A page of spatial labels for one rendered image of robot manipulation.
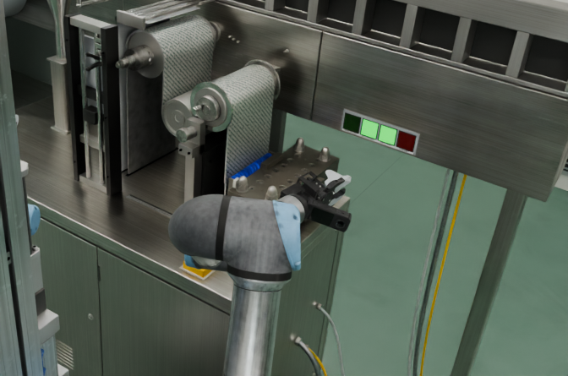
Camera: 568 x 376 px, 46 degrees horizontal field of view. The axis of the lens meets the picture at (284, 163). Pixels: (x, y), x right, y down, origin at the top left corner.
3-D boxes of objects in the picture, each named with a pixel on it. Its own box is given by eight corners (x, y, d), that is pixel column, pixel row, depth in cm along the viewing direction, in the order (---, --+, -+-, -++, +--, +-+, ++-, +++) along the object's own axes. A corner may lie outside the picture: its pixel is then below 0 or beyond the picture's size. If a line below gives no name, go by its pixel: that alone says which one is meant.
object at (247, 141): (223, 182, 197) (226, 127, 188) (266, 155, 215) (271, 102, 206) (225, 183, 197) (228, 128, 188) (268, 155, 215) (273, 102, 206)
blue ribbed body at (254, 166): (227, 185, 198) (228, 175, 197) (266, 159, 215) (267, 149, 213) (237, 189, 197) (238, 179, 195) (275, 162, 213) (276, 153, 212)
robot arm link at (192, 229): (148, 247, 111) (184, 276, 158) (213, 254, 111) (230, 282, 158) (159, 180, 114) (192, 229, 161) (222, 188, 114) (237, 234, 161)
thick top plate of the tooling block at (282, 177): (226, 207, 195) (227, 189, 192) (295, 158, 225) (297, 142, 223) (272, 227, 188) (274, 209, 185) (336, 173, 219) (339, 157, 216)
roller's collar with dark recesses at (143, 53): (123, 68, 193) (122, 46, 190) (138, 62, 198) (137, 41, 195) (139, 73, 191) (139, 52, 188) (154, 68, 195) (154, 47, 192)
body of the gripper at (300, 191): (313, 169, 166) (282, 184, 158) (339, 188, 163) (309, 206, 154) (303, 191, 171) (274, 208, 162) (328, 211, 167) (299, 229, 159)
